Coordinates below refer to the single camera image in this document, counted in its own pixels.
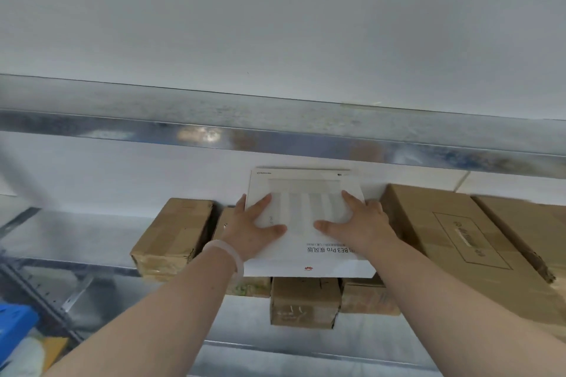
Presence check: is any person's left hand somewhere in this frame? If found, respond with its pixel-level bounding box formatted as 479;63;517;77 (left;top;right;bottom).
211;193;288;265

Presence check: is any blue perforated cart platform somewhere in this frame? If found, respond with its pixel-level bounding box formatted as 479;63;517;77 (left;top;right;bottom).
0;301;41;349

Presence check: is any person's left forearm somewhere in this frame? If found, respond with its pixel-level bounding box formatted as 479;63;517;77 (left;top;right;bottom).
42;253;239;377

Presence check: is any large brown box printed square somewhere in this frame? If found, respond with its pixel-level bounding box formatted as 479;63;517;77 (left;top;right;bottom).
380;183;566;333

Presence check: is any person's right forearm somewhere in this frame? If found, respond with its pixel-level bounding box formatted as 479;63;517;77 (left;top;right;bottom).
364;237;566;377

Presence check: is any translucent white bracelet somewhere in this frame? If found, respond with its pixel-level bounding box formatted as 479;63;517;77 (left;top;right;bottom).
202;239;245;285

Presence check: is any person's right hand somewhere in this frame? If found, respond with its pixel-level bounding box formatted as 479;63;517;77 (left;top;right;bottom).
312;190;397;260

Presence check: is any white router box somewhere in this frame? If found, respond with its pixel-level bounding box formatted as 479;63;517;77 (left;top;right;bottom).
243;167;377;279

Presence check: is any metal shelving rack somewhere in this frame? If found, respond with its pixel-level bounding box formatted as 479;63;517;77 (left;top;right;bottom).
0;74;566;377

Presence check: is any yellow printed cardboard box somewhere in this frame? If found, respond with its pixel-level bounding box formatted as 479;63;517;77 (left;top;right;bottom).
0;332;70;377

